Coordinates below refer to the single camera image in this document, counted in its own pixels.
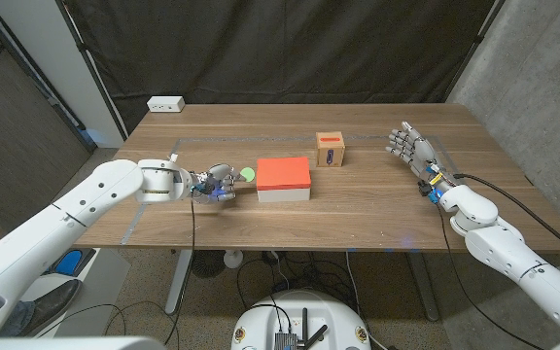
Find white round foot disc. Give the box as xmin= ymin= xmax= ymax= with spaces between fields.
xmin=223 ymin=249 xmax=244 ymax=270

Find white table leg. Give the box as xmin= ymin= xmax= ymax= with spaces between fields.
xmin=164 ymin=249 xmax=194 ymax=316

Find white flat floor platform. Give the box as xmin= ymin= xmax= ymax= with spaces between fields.
xmin=19 ymin=247 xmax=131 ymax=337

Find black antenna electronics box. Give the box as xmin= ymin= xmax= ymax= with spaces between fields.
xmin=273 ymin=307 xmax=330 ymax=350

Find white floor cable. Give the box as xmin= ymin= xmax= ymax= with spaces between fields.
xmin=345 ymin=250 xmax=388 ymax=350

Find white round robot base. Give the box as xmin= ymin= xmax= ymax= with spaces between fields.
xmin=230 ymin=290 xmax=372 ymax=350

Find wooden coin slot box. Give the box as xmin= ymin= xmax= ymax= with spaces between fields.
xmin=315 ymin=130 xmax=346 ymax=168

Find black leather shoe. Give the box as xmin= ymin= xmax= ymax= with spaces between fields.
xmin=17 ymin=278 xmax=83 ymax=337

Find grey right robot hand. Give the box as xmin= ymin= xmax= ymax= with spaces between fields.
xmin=385 ymin=121 xmax=449 ymax=178

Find black fabric backdrop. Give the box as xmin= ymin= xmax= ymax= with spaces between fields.
xmin=55 ymin=0 xmax=505 ymax=135

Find grey tape outline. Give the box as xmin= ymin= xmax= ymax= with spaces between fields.
xmin=120 ymin=134 xmax=461 ymax=246

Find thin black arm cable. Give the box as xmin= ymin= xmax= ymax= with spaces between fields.
xmin=434 ymin=201 xmax=546 ymax=350
xmin=162 ymin=199 xmax=196 ymax=346

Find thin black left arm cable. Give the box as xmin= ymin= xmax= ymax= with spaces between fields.
xmin=162 ymin=199 xmax=196 ymax=346

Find grey table leg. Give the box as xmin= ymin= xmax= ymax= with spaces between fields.
xmin=405 ymin=251 xmax=440 ymax=323

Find thin black floor cable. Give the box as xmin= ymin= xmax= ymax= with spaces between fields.
xmin=36 ymin=299 xmax=182 ymax=349

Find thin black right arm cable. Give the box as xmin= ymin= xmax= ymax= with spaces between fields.
xmin=434 ymin=201 xmax=546 ymax=350

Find black backdrop stand pole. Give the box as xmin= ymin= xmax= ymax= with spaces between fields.
xmin=54 ymin=0 xmax=129 ymax=142
xmin=442 ymin=0 xmax=506 ymax=103

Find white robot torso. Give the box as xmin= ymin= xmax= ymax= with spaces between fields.
xmin=0 ymin=335 xmax=167 ymax=350

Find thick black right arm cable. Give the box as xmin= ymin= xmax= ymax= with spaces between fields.
xmin=453 ymin=173 xmax=560 ymax=266

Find blue pedal pad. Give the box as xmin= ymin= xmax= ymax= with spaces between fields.
xmin=54 ymin=249 xmax=83 ymax=276

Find red lidded white box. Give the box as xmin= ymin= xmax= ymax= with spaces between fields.
xmin=255 ymin=156 xmax=312 ymax=204

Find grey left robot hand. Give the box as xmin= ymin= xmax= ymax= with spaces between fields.
xmin=190 ymin=163 xmax=243 ymax=204

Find small black floor fan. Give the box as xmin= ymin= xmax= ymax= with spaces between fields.
xmin=191 ymin=249 xmax=227 ymax=279

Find white power outlet box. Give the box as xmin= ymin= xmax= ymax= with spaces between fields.
xmin=146 ymin=95 xmax=186 ymax=114

